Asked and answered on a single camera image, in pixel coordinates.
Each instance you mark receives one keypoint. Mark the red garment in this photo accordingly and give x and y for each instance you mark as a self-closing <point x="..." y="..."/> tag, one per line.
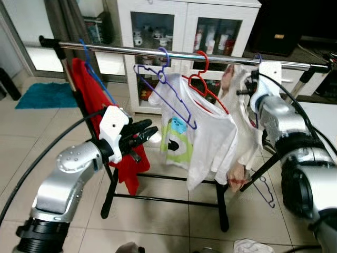
<point x="129" y="174"/>

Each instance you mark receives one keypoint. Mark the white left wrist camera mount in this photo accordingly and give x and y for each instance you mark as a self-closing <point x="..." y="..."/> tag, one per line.
<point x="113" y="126"/>

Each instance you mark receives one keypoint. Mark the grey robot leg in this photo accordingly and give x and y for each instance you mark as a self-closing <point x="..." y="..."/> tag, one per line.
<point x="130" y="248"/>

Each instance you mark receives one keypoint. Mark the white floor cloth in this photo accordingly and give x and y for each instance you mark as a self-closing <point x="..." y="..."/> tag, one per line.
<point x="253" y="246"/>

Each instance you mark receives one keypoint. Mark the chrome and black clothes rack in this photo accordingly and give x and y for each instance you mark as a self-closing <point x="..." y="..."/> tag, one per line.
<point x="131" y="49"/>

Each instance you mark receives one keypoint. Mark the dark grey curtain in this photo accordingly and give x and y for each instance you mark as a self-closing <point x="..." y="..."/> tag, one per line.
<point x="63" y="18"/>

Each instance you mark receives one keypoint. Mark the white table with black legs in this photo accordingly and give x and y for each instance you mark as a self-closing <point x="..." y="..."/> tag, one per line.
<point x="326" y="121"/>

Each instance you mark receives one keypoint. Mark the white glass-door cabinet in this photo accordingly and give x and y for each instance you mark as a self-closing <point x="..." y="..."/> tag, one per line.
<point x="181" y="16"/>

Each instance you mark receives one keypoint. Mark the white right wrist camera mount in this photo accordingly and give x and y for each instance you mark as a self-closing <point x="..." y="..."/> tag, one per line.
<point x="269" y="76"/>

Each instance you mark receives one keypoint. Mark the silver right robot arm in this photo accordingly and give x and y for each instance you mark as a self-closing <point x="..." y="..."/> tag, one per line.
<point x="305" y="174"/>

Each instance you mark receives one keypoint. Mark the black speaker box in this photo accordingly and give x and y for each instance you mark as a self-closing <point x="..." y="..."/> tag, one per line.
<point x="276" y="23"/>

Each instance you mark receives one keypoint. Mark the red hanger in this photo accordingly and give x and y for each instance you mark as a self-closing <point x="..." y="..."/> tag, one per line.
<point x="207" y="61"/>

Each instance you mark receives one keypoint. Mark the white and pink garment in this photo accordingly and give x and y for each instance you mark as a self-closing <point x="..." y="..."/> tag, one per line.
<point x="245" y="132"/>

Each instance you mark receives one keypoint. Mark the black slanted bar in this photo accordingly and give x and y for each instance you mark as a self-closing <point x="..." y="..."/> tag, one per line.
<point x="9" y="84"/>

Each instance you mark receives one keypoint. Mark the light purple hanger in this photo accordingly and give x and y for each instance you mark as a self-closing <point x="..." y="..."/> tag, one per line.
<point x="163" y="79"/>

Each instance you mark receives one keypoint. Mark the white shirt with green monster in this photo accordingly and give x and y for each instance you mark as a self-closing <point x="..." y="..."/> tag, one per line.
<point x="210" y="142"/>

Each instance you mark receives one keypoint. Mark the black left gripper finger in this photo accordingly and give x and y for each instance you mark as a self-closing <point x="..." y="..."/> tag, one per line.
<point x="143" y="138"/>
<point x="137" y="129"/>

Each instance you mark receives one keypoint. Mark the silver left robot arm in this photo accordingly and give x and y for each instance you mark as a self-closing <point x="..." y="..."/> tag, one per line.
<point x="68" y="174"/>

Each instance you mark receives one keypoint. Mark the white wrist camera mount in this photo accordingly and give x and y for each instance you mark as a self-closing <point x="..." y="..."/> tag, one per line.
<point x="113" y="126"/>
<point x="269" y="76"/>

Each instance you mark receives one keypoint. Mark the blue hanger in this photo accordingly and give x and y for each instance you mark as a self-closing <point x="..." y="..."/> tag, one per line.
<point x="100" y="83"/>

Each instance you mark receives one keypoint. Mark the teal rug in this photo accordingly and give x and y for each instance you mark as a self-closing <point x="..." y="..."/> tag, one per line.
<point x="45" y="96"/>

